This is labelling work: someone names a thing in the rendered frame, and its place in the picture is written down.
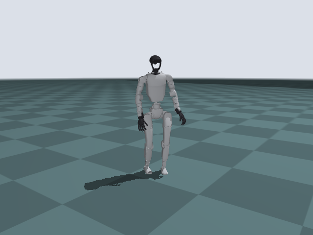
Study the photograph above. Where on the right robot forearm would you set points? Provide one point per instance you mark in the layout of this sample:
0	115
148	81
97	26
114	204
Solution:
138	105

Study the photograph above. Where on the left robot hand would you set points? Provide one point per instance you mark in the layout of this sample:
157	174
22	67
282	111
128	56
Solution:
181	116

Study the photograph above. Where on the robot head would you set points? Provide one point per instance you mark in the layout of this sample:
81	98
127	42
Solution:
154	60

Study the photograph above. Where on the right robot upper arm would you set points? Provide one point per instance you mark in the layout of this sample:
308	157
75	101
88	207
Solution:
140	86

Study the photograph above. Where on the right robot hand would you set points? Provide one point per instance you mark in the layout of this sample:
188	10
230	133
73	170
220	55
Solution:
141	123

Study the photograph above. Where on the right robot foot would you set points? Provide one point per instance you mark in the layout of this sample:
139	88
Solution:
147	170

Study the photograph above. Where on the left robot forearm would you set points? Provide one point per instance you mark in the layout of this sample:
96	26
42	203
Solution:
176	102

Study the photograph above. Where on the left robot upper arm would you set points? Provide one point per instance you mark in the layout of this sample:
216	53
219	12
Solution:
171	86

